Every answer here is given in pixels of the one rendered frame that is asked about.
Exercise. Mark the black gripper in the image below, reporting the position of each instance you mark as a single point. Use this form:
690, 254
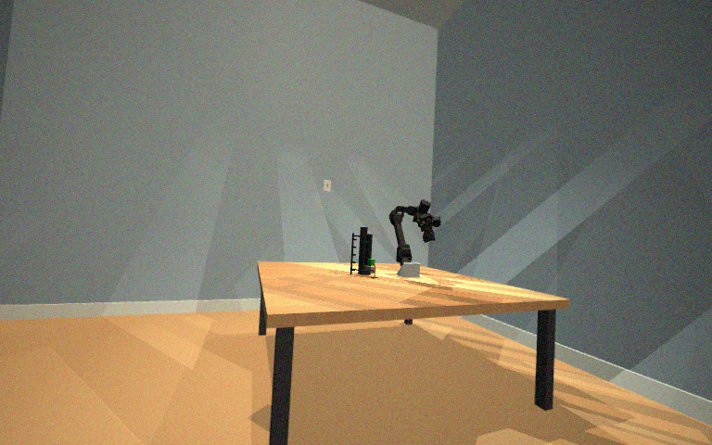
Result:
426, 225

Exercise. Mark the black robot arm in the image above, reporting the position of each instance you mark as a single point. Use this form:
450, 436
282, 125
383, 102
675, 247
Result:
403, 250

